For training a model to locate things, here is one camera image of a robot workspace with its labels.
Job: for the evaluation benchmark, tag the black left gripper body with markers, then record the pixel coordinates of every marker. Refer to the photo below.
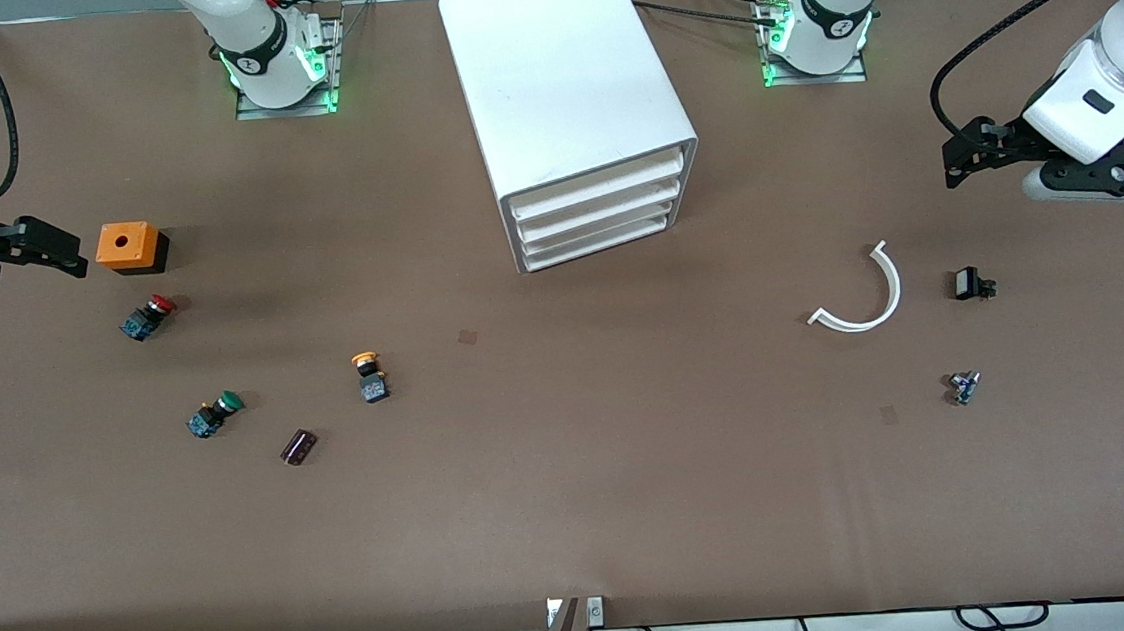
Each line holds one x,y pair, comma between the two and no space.
1007,141

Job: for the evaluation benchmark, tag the yellow push button switch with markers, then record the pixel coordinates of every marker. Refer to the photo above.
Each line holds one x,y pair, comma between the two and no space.
372,381

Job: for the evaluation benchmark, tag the white curved plastic strip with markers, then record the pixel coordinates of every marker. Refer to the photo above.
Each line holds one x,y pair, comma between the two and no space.
895,289

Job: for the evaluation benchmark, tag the small blue electronic part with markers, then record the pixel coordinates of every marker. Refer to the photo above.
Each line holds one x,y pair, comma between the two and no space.
964,387

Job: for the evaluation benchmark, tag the dark purple small component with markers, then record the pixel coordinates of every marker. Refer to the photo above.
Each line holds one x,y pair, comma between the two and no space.
299,447

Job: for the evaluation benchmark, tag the small dark tape patch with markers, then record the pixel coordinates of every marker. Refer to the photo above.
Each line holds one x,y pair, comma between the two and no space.
466,337

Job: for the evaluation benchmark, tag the orange button enclosure box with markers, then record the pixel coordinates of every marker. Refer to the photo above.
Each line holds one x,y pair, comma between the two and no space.
125,245

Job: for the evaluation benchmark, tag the red push button switch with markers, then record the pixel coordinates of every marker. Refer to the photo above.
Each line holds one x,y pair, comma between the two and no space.
146,318

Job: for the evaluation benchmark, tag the small black switch part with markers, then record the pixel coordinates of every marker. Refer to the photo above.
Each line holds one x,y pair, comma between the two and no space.
968,283

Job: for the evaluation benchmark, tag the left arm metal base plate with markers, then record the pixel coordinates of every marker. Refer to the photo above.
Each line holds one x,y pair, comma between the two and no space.
854,76

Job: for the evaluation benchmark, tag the green push button switch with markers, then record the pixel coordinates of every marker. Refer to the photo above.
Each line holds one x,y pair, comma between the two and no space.
214,415

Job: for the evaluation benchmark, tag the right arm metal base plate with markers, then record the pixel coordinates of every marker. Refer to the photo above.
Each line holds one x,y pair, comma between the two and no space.
335,62

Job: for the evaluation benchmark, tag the small white metal bracket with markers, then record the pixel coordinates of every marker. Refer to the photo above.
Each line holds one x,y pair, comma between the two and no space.
595,610
553,612

